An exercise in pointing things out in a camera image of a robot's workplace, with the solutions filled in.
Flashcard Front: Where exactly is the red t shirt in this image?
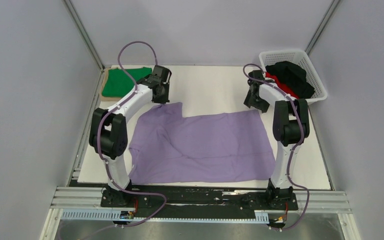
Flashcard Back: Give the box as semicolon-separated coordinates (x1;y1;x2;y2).
265;72;299;99

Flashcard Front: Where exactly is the black t shirt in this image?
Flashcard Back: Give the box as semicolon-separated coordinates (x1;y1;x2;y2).
266;61;315;99

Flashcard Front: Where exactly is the folded green t shirt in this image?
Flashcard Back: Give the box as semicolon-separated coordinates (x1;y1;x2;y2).
101;67;152;98

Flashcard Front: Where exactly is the corner metal post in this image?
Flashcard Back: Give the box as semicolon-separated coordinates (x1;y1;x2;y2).
305;0;342;55
62;0;105;72

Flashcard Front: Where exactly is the purple t shirt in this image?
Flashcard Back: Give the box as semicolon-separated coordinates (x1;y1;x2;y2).
129;102;275;185

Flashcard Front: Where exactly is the white plastic basket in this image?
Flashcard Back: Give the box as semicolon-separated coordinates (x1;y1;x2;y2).
258;49;328;105

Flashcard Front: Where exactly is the right corner metal post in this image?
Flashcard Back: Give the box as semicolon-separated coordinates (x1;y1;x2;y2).
305;0;342;55

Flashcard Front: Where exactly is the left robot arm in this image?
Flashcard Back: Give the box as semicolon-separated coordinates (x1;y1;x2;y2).
88;65;172;208

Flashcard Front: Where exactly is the white slotted cable duct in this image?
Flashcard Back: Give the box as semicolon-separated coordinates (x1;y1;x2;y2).
60;209;269;224

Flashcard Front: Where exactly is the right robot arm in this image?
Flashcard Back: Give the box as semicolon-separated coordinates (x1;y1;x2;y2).
244;70;310;209

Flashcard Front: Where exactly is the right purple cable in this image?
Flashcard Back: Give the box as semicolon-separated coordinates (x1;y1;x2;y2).
242;63;311;232

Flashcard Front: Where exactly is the left corner metal post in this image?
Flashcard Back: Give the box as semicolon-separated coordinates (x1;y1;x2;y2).
62;0;105;72

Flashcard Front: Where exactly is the aluminium frame rail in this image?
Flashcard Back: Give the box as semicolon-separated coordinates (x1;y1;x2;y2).
50;187;353;214

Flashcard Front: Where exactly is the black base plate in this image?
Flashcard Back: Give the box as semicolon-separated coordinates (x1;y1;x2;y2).
113;185;299;219

